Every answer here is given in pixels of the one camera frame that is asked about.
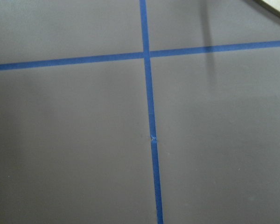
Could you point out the wooden cup storage rack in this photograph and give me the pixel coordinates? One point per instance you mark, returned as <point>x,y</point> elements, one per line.
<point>268,8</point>

